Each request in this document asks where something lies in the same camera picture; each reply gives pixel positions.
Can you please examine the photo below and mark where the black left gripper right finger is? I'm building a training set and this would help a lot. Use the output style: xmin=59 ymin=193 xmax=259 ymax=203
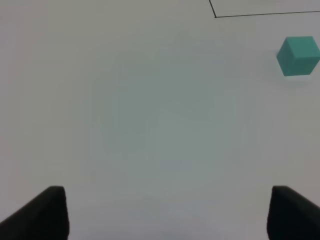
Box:
xmin=266 ymin=185 xmax=320 ymax=240

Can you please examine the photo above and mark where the teal cube block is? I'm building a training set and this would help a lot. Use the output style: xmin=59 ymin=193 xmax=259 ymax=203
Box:
xmin=276 ymin=36 xmax=320 ymax=77

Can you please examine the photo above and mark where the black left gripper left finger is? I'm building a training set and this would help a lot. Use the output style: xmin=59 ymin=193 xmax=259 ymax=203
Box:
xmin=0 ymin=186 xmax=70 ymax=240

